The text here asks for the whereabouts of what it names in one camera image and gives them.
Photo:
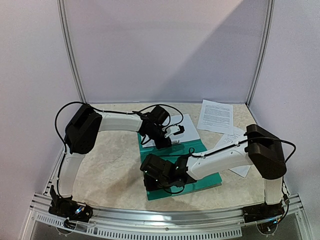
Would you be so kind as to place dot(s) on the printed paper sheet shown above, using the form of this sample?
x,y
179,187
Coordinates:
x,y
226,139
216,117
190,131

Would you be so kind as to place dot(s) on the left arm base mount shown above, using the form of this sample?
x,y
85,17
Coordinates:
x,y
70,209

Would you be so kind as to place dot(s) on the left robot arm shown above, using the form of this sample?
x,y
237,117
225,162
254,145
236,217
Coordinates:
x,y
82,130

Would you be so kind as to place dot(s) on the aluminium front rail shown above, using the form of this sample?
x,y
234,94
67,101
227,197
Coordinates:
x,y
124,224

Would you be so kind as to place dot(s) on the right aluminium frame post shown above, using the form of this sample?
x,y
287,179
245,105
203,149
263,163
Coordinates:
x,y
262,51

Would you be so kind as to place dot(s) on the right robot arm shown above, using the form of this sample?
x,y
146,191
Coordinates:
x,y
256,147

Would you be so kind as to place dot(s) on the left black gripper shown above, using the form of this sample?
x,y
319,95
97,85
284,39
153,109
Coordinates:
x,y
165,144

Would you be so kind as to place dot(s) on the folder spine metal clip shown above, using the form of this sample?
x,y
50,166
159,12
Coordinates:
x,y
175,142

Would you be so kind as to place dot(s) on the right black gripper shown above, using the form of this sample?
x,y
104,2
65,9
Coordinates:
x,y
155,182

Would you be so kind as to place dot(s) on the aluminium frame post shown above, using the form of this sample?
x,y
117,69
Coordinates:
x,y
262,51
62,11

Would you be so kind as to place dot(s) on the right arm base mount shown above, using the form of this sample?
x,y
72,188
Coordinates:
x,y
258,212

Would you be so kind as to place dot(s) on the green file folder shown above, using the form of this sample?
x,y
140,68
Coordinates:
x,y
172,161

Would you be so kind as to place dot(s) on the left aluminium frame post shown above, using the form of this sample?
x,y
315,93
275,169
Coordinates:
x,y
62,11

